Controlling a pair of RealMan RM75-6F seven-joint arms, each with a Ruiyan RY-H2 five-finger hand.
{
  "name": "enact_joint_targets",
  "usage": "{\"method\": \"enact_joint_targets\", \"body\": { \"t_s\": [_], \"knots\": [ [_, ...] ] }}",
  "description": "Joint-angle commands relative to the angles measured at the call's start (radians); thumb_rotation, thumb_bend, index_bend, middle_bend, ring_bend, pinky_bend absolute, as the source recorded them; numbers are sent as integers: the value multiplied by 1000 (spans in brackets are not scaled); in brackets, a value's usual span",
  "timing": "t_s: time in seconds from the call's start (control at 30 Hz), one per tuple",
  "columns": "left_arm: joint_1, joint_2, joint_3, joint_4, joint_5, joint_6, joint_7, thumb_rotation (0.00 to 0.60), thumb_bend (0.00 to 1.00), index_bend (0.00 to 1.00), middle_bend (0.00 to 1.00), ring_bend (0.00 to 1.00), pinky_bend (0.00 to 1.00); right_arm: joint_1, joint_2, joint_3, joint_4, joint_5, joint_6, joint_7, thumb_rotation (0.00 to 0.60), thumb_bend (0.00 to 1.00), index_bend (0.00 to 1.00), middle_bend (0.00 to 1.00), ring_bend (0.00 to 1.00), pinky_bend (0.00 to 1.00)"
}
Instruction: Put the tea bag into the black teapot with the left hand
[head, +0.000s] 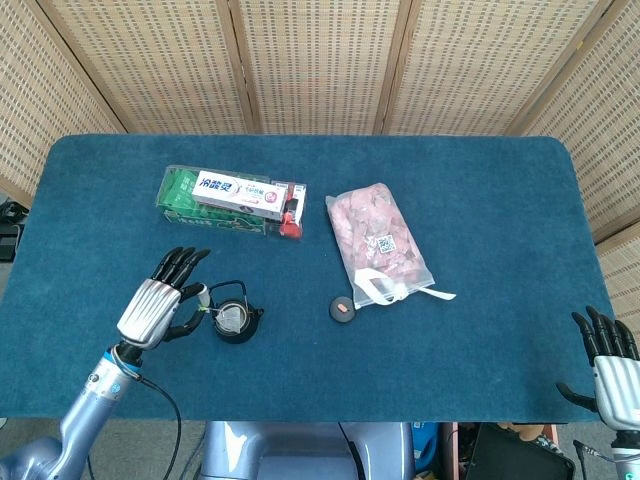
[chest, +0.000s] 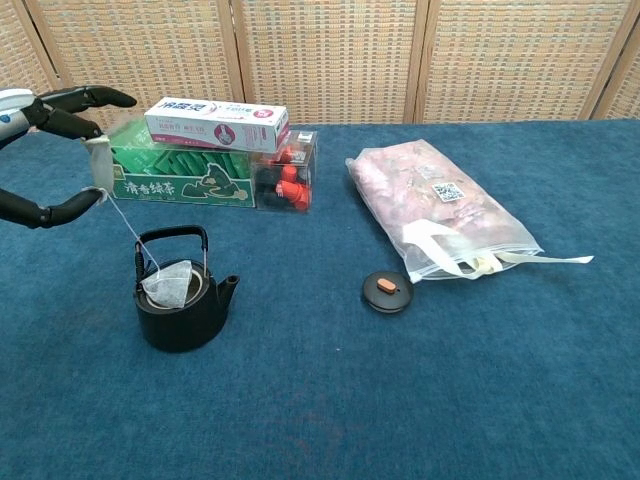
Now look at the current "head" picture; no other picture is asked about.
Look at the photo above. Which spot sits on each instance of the clear plastic storage box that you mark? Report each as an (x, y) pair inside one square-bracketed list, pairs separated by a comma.
[(272, 231)]

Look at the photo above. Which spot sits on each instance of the woven wooden folding screen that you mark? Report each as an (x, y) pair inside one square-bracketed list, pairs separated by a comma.
[(320, 65)]

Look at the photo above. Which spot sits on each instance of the blue-grey robot torso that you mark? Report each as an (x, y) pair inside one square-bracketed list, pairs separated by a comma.
[(300, 450)]

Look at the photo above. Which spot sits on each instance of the tan plush item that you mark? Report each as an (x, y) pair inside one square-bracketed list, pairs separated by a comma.
[(525, 430)]

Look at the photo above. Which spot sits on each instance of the white toothpaste carton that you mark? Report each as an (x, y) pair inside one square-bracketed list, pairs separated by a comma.
[(235, 195)]

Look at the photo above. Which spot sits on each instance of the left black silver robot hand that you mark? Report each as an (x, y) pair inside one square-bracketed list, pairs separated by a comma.
[(147, 312)]

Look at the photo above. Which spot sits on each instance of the blue table mat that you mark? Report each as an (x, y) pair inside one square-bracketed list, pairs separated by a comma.
[(450, 350)]

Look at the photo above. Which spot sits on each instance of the clear bag of pink items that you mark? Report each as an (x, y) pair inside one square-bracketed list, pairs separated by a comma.
[(372, 225)]

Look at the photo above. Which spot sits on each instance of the black floor equipment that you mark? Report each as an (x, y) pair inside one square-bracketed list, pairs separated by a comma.
[(7, 245)]

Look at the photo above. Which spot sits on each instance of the red white small package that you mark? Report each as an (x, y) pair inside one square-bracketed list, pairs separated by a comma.
[(291, 227)]

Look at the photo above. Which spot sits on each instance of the black cast iron teapot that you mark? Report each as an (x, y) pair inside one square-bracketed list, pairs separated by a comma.
[(252, 330)]

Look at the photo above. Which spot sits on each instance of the black flat case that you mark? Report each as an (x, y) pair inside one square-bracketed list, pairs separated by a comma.
[(515, 457)]

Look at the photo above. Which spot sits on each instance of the black teapot lid orange knob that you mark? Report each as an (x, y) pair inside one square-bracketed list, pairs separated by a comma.
[(341, 312)]

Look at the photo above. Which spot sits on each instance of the green packaged carton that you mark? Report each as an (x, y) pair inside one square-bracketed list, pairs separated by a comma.
[(175, 195)]

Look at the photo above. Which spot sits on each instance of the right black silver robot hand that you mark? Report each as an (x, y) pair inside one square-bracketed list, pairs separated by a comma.
[(617, 387)]

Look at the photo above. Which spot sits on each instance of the blue plastic item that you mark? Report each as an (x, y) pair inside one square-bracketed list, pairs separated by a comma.
[(425, 445)]

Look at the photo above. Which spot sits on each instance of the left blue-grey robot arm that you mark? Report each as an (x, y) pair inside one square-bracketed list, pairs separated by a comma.
[(82, 415)]

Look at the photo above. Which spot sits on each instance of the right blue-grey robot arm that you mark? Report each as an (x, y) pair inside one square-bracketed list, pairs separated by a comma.
[(625, 452)]

